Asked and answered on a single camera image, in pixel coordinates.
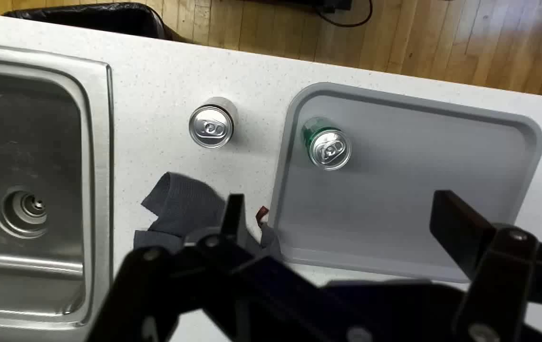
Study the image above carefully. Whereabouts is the green soda can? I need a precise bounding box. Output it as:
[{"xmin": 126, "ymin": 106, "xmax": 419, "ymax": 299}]
[{"xmin": 299, "ymin": 117, "xmax": 354, "ymax": 172}]

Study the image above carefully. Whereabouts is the red soda can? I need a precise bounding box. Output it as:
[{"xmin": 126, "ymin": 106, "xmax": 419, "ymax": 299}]
[{"xmin": 187, "ymin": 102, "xmax": 238, "ymax": 149}]

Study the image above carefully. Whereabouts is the black floor cable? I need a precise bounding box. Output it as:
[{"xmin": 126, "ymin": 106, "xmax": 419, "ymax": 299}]
[{"xmin": 314, "ymin": 0, "xmax": 375, "ymax": 28}]

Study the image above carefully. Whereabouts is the gray plastic tray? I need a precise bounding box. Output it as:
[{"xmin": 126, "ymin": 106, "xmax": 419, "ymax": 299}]
[{"xmin": 269, "ymin": 81, "xmax": 542, "ymax": 282}]

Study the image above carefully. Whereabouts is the stainless steel double sink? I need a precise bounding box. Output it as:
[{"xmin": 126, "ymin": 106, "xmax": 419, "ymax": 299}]
[{"xmin": 0, "ymin": 39, "xmax": 116, "ymax": 330}]

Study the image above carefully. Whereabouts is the dark gray cloth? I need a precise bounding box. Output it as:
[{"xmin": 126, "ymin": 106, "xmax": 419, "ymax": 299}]
[{"xmin": 134, "ymin": 168, "xmax": 286, "ymax": 261}]

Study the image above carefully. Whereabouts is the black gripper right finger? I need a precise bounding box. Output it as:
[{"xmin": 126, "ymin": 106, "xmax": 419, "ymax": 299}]
[{"xmin": 430, "ymin": 187, "xmax": 542, "ymax": 342}]

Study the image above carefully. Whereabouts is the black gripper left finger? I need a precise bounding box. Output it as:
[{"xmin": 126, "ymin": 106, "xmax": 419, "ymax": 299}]
[{"xmin": 86, "ymin": 191, "xmax": 373, "ymax": 342}]

